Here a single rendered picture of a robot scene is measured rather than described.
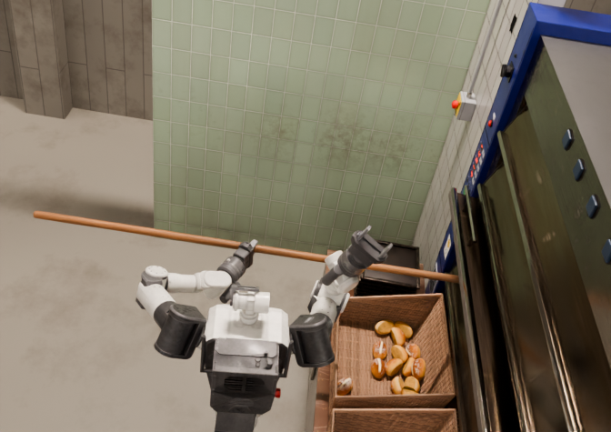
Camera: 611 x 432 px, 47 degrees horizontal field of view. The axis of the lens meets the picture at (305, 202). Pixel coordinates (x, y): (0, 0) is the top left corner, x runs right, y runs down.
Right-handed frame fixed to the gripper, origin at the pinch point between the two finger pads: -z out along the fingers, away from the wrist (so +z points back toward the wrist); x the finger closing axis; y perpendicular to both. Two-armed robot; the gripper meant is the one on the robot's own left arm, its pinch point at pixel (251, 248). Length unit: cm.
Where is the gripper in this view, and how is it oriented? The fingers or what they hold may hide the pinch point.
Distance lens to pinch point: 275.3
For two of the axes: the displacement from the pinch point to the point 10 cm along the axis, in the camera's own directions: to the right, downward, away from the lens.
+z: -4.9, 5.4, -6.8
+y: 8.6, 3.9, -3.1
